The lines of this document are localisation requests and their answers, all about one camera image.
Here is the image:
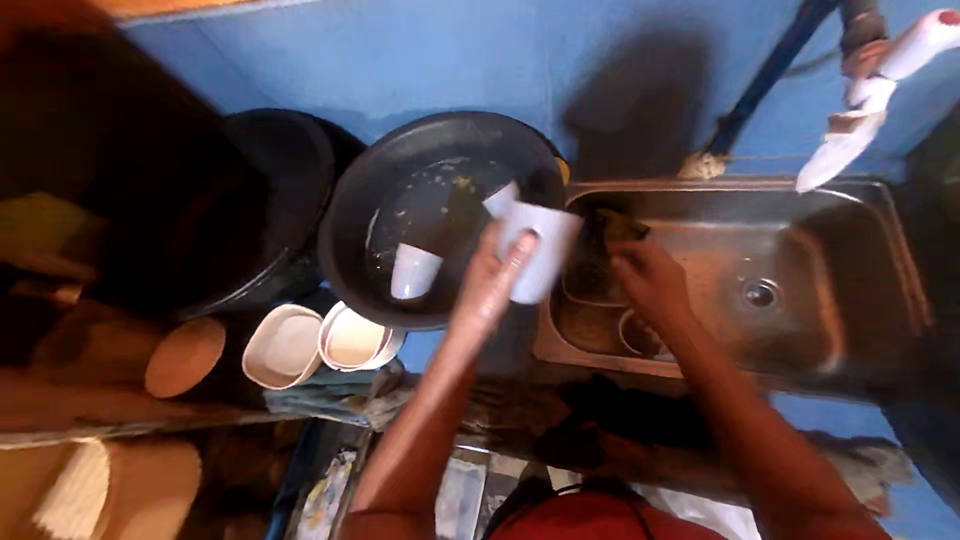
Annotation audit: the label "person's right hand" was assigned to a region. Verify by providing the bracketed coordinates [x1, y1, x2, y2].
[609, 239, 696, 336]

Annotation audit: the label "person's left hand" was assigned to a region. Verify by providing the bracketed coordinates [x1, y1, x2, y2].
[459, 218, 540, 322]

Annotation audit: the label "white plastic cup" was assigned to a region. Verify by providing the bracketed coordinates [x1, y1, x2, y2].
[390, 242, 444, 301]
[482, 180, 520, 221]
[498, 201, 584, 306]

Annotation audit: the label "dark green scrubbing pad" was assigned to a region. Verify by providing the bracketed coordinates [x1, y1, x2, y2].
[597, 208, 651, 253]

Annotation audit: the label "person's right forearm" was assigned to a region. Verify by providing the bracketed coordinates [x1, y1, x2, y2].
[663, 311, 894, 540]

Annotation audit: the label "person's left forearm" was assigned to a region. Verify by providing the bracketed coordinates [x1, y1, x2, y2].
[341, 301, 499, 540]

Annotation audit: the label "small round bowl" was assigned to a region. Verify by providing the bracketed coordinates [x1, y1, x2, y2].
[618, 308, 664, 357]

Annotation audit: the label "stainless steel sink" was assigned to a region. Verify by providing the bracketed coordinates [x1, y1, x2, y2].
[533, 177, 933, 395]

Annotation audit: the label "metal sink drain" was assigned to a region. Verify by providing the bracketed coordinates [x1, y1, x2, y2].
[741, 277, 782, 309]

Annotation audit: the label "round black basin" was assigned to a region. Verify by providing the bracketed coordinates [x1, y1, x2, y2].
[318, 111, 570, 332]

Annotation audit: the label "white round containers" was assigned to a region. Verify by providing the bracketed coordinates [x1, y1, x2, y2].
[318, 300, 407, 373]

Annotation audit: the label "large black tub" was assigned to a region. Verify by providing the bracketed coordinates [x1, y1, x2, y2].
[112, 108, 369, 319]

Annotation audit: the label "blue-grey cloth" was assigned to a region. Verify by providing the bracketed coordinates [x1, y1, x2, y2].
[264, 358, 406, 429]

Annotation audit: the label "white squarish container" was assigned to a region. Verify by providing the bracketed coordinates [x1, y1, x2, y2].
[242, 303, 324, 391]

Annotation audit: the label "white plastic faucet pipe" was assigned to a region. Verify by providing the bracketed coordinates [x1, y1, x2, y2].
[795, 9, 960, 195]

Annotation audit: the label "person's body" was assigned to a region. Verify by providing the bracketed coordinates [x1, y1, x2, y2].
[480, 474, 729, 540]

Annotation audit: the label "grey rag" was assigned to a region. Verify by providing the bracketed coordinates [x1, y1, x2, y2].
[801, 429, 915, 519]

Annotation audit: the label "brown oval lid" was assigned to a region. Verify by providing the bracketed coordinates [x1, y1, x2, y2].
[144, 316, 227, 400]

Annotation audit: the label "beige container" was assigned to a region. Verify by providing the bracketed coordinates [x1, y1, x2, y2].
[0, 438, 203, 540]

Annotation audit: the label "dark wall pipe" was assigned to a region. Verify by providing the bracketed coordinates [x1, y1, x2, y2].
[678, 0, 889, 180]

